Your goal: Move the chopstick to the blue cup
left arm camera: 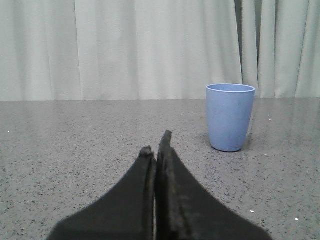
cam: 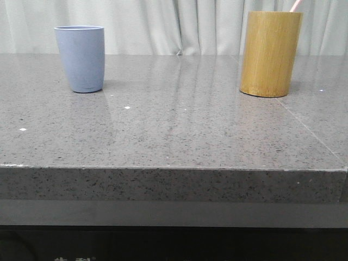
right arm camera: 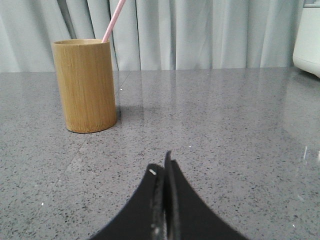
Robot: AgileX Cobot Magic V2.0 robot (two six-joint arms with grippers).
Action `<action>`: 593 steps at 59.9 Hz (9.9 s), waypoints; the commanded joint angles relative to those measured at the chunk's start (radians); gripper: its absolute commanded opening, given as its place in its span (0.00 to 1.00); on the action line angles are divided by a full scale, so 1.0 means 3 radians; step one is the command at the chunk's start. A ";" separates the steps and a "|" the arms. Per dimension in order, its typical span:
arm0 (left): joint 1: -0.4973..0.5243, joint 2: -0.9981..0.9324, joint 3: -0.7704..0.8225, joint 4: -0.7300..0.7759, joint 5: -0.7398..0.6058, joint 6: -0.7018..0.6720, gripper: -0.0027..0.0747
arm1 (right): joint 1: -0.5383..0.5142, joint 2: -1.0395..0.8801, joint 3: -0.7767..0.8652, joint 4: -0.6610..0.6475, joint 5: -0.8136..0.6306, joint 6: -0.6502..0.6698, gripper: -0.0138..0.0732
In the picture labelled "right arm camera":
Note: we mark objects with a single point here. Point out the bamboo cylindrical cup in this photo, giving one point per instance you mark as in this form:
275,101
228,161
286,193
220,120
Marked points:
84,74

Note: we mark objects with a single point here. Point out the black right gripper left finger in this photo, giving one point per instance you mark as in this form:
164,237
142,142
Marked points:
142,218

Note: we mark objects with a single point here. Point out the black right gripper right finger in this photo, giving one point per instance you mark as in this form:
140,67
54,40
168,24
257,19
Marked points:
187,216

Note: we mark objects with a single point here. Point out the white appliance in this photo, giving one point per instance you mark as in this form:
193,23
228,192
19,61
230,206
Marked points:
306,53

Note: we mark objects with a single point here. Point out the grey-white curtain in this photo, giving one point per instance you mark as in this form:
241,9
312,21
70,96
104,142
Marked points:
153,34

